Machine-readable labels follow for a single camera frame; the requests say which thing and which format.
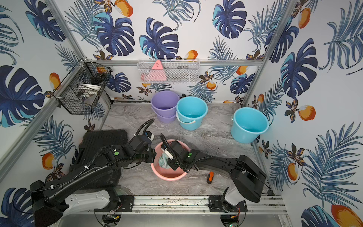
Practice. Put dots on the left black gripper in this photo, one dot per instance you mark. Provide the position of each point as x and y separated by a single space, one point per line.
151 154

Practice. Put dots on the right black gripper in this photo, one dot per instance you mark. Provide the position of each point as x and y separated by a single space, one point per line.
173 166

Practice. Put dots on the mint green microfiber cloth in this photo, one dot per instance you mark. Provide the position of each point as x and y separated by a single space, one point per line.
163 164

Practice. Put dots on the pink plastic bucket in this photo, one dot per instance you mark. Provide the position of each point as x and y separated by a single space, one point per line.
166 174

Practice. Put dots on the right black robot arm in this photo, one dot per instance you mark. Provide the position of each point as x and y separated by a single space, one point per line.
248 178

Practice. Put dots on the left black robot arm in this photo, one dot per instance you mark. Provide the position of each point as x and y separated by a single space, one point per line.
56 198

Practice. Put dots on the purple plastic bucket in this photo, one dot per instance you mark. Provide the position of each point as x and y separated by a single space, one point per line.
164 105

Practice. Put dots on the black ribbed case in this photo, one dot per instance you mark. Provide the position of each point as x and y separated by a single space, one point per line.
91 143

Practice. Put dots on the pink triangular sponge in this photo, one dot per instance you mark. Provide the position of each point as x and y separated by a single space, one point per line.
156 74

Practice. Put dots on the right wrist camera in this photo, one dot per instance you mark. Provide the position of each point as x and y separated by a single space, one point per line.
166 154

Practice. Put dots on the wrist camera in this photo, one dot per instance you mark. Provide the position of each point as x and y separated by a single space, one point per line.
150 135
166 154

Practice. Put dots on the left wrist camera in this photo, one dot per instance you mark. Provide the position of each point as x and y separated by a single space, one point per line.
150 135

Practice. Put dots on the orange handled screwdriver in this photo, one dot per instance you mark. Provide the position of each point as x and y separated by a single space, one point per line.
211 174

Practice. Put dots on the teal bucket with white handle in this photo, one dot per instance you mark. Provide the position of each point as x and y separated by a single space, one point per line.
190 112

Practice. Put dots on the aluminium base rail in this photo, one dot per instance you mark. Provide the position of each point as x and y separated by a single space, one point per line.
179 205

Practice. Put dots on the teal bucket on wall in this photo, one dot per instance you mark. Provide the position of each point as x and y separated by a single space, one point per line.
248 124

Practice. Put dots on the black wire basket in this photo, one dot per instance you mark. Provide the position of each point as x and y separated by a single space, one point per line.
82 92

